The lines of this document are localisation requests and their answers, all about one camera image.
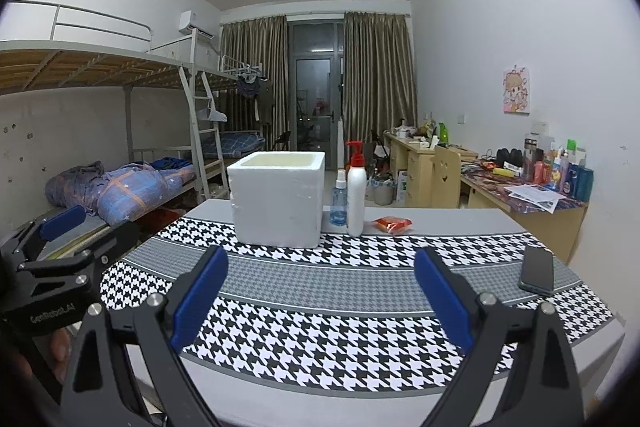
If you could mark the white clothes hanger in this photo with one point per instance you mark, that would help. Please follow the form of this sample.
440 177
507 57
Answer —
212 112

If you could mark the person's left hand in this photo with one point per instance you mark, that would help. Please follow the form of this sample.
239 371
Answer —
61 352

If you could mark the cartoon wall poster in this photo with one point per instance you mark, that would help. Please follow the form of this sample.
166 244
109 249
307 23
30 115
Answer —
516 89

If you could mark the white bunk bed ladder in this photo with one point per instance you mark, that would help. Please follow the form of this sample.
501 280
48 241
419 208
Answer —
194 132

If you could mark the metal bucket with items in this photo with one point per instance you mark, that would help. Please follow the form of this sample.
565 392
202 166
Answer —
382 189

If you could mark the dark blue clothes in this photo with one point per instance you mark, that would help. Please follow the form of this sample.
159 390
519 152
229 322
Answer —
170 163

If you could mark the wooden desk with drawers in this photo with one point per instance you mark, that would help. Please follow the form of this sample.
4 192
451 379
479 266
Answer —
415 172

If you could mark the clear blue spray bottle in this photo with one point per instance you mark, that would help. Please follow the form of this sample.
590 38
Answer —
338 202

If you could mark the white air conditioner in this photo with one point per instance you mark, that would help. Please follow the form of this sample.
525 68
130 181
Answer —
190 21

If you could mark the printed paper sheet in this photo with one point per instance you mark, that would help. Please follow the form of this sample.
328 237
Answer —
535 196

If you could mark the white double wall socket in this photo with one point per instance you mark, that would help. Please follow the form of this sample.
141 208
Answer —
539 127

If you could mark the white metal bunk bed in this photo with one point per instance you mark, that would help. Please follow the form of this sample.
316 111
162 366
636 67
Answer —
75 67

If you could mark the blue white carton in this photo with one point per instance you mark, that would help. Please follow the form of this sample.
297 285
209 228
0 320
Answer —
401 187

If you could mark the yellow tube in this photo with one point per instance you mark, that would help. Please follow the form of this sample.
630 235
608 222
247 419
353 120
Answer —
502 172

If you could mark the black smartphone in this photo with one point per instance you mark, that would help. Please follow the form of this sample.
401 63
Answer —
537 269

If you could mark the black folding chair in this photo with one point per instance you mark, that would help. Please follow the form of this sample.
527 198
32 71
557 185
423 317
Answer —
285 139
380 152

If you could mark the row of toiletry bottles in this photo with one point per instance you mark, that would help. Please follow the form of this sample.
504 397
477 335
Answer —
580 182

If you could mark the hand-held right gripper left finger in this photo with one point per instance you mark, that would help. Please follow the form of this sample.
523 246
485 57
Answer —
200 297

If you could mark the white foam box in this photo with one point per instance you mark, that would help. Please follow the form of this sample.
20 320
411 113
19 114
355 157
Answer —
275 202

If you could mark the wooden desk with printed mat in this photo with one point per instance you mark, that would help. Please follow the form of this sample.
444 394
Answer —
550 227

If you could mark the brown curtain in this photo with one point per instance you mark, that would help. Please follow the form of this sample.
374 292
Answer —
255 52
380 72

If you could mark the glass balcony door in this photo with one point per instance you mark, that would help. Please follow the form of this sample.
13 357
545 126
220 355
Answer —
312 92

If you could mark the wooden chair with smiley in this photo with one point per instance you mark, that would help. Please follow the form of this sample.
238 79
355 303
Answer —
445 182

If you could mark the hanging dark clothes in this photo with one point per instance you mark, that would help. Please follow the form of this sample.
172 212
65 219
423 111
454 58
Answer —
247 87

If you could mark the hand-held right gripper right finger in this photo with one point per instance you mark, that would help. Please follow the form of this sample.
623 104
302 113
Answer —
442 302

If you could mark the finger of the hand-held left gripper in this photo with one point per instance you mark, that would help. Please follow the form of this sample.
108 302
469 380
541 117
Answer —
100 247
62 218

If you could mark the white pump bottle red top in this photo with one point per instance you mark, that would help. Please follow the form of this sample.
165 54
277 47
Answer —
356 197

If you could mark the grey patterned quilt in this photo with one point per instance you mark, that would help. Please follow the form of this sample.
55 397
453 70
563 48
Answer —
75 187

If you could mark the red snack packet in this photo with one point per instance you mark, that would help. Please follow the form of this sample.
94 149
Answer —
392 223

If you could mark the blue plaid blanket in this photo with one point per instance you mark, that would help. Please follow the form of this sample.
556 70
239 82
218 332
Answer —
135 192

